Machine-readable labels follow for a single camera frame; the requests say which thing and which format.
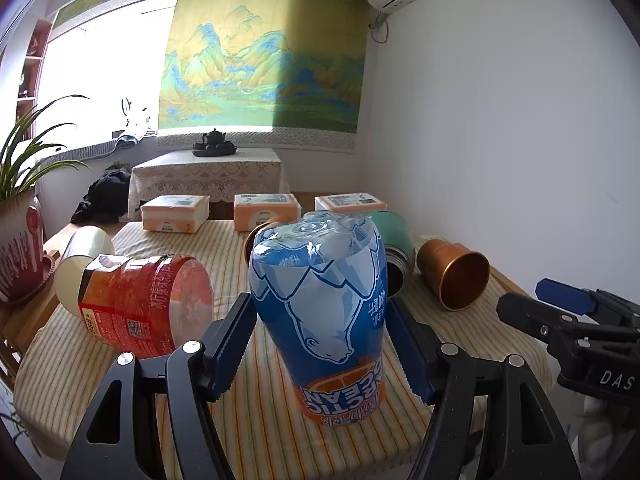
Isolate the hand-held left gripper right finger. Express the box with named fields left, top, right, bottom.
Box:
left=387, top=299, right=581, bottom=480

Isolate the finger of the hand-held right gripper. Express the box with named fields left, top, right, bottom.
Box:
left=497, top=292, right=608, bottom=361
left=535, top=278, right=640, bottom=333

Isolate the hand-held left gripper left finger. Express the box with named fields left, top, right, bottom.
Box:
left=60, top=292, right=258, bottom=480

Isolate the blue bear print plastic cup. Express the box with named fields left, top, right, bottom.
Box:
left=249, top=210, right=390, bottom=428

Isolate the copper metal cup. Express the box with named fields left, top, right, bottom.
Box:
left=416, top=238, right=491, bottom=312

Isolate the red label plastic cup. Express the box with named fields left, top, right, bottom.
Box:
left=77, top=254, right=215, bottom=361

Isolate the brown cup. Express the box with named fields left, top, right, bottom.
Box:
left=243, top=222, right=281, bottom=263

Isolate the green insulated cup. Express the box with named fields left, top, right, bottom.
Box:
left=372, top=211, right=417, bottom=297

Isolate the cream white cup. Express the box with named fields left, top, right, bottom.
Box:
left=54, top=226, right=115, bottom=317

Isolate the white fuzzy cloth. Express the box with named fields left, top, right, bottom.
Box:
left=575, top=392, right=640, bottom=466

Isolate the orange tissue pack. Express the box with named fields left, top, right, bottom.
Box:
left=141, top=195, right=211, bottom=233
left=233, top=193, right=302, bottom=232
left=314, top=192, right=388, bottom=214

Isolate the lace covered side table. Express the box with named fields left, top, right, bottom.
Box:
left=127, top=147, right=292, bottom=221

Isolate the dark cloth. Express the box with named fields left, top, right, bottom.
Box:
left=71, top=170, right=132, bottom=225

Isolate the dark tea set tray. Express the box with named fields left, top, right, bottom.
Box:
left=192, top=129, right=237, bottom=158

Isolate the red white plant pot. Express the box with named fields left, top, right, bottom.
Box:
left=0, top=195, right=57, bottom=306

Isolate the green leafy plant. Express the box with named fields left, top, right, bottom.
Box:
left=0, top=94, right=93, bottom=203

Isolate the landscape painting wall hanging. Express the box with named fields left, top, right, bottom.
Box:
left=52, top=0, right=382, bottom=155

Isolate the air conditioner cable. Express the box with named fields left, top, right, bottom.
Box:
left=369, top=9, right=392, bottom=45

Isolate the pink wall shelf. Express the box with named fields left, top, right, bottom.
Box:
left=14, top=17, right=54, bottom=111

